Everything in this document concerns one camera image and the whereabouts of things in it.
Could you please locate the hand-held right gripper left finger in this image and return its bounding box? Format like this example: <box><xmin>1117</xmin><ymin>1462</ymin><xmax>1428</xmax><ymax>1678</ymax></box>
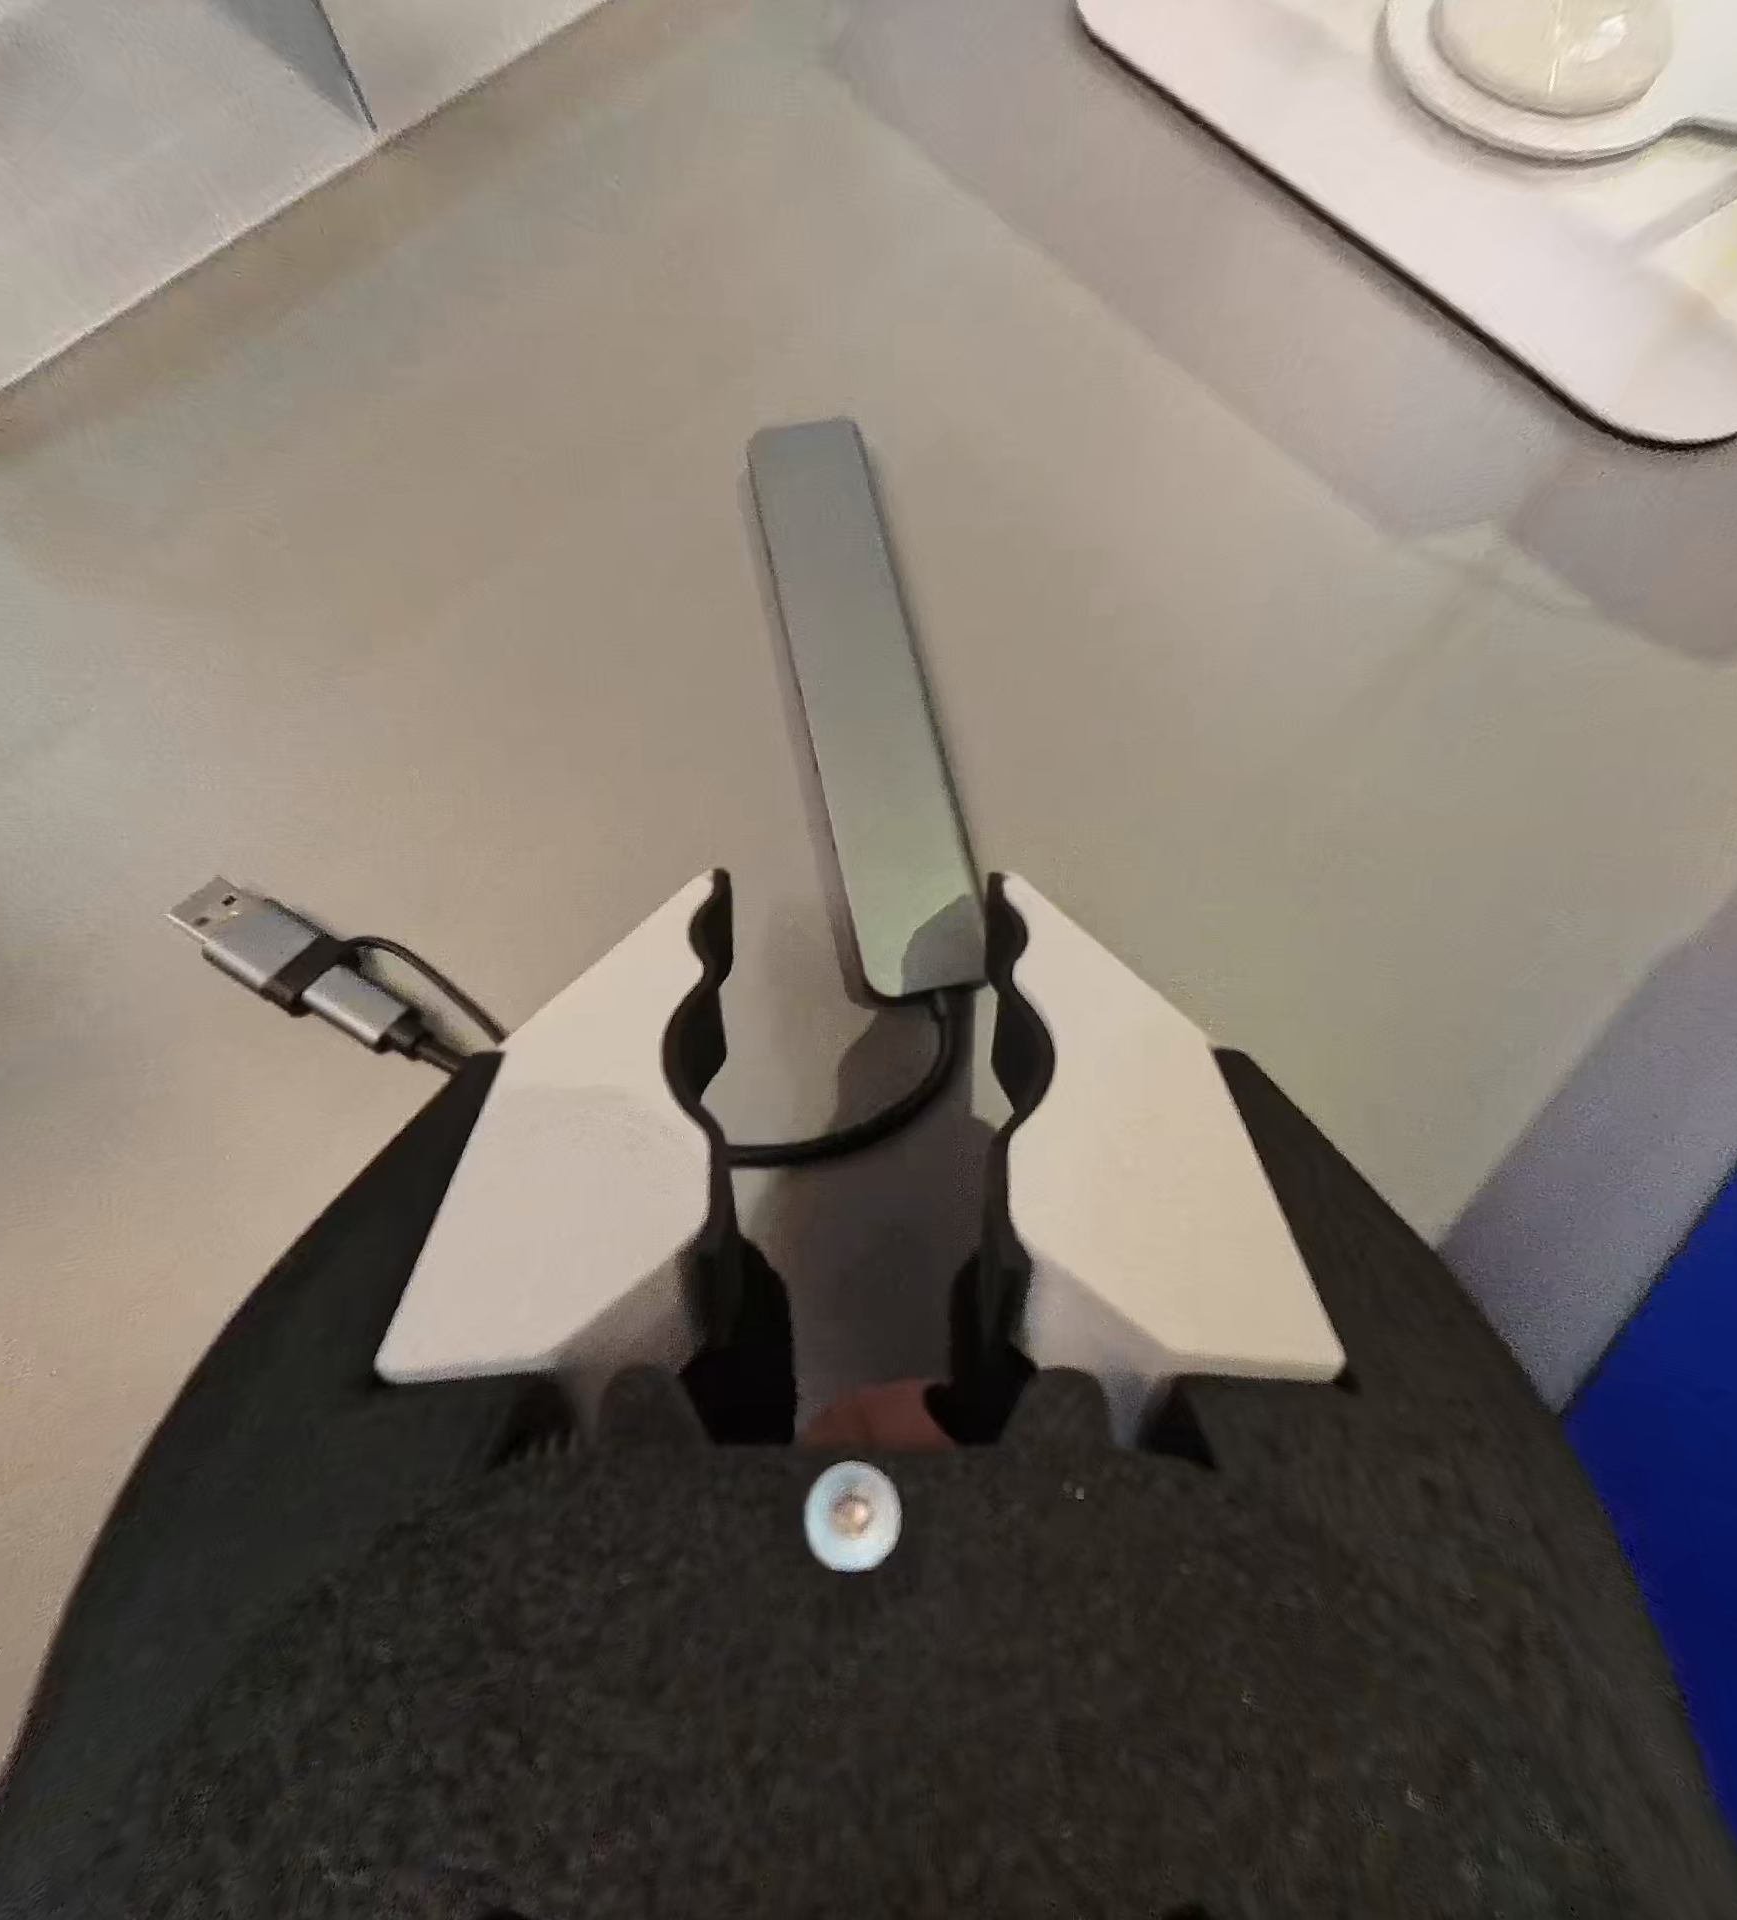
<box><xmin>376</xmin><ymin>865</ymin><xmax>746</xmax><ymax>1393</ymax></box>

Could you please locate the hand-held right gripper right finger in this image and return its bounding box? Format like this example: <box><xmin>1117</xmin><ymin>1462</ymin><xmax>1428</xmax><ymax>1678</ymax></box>
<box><xmin>977</xmin><ymin>869</ymin><xmax>1346</xmax><ymax>1404</ymax></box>

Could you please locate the grey hub cable with plug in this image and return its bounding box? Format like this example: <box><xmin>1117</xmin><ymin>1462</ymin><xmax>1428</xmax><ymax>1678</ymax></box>
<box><xmin>166</xmin><ymin>872</ymin><xmax>961</xmax><ymax>1169</ymax></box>

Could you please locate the clear plastic bin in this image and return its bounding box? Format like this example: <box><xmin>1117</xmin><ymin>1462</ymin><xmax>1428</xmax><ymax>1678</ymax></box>
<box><xmin>0</xmin><ymin>0</ymin><xmax>379</xmax><ymax>420</ymax></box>

